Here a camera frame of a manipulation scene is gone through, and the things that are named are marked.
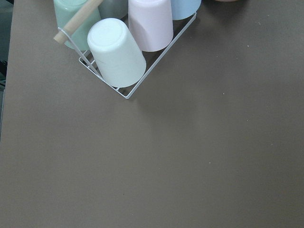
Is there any white cup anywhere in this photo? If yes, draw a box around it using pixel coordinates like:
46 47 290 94
87 18 146 87

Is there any white cup rack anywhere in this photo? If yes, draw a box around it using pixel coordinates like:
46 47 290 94
57 12 197 99

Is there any pink cup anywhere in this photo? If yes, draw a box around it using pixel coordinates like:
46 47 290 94
128 0 173 52

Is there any blue cup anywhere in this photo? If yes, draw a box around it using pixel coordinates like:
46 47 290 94
171 0 201 20

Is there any grey cup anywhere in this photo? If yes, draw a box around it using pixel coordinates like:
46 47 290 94
98 0 128 19

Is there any mint green cup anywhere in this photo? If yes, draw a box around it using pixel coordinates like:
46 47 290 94
54 0 102 51

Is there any wooden rack handle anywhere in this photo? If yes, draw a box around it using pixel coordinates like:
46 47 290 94
53 0 103 44

